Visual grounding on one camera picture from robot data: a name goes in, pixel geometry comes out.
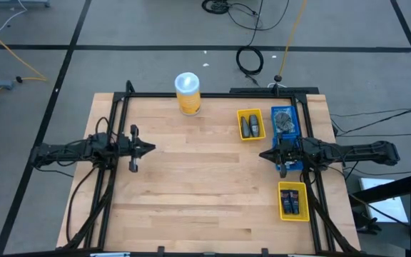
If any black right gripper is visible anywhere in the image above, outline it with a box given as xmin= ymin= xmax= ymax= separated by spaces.
xmin=258 ymin=137 xmax=302 ymax=178

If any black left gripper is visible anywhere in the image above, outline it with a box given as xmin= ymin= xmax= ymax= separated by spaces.
xmin=117 ymin=124 xmax=156 ymax=173

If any grey toiletry tube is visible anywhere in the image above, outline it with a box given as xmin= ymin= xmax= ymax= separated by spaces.
xmin=249 ymin=114 xmax=260 ymax=138
xmin=240 ymin=116 xmax=251 ymax=139

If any yellow plastic basket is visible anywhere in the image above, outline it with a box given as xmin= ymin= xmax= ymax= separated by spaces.
xmin=236 ymin=108 xmax=267 ymax=142
xmin=277 ymin=181 xmax=310 ymax=223

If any yellow wipes canister white lid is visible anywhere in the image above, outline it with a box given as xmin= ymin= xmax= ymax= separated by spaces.
xmin=174 ymin=71 xmax=202 ymax=116

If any black floor stand foot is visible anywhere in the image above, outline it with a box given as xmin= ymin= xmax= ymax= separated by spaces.
xmin=351 ymin=210 xmax=384 ymax=236

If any black diagonal stand beam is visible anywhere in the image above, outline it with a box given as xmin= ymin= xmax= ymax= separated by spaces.
xmin=347 ymin=170 xmax=411 ymax=206

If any black aluminium table frame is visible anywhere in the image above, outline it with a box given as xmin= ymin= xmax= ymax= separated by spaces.
xmin=62 ymin=80 xmax=362 ymax=256

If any black table-edge camera mount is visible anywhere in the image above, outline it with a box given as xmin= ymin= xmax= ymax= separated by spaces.
xmin=229 ymin=82 xmax=320 ymax=95

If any black coiled cable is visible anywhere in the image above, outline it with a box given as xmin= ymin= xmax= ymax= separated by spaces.
xmin=201 ymin=0 xmax=291 ymax=32
xmin=235 ymin=0 xmax=265 ymax=86

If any black floor cable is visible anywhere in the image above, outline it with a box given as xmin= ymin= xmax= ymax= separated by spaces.
xmin=330 ymin=104 xmax=411 ymax=138
xmin=342 ymin=164 xmax=411 ymax=178

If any silver frame plate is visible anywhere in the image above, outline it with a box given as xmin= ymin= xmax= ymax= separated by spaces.
xmin=89 ymin=251 xmax=131 ymax=257

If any yellow cable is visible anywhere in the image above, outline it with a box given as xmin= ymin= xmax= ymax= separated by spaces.
xmin=278 ymin=0 xmax=308 ymax=78
xmin=0 ymin=19 xmax=49 ymax=110

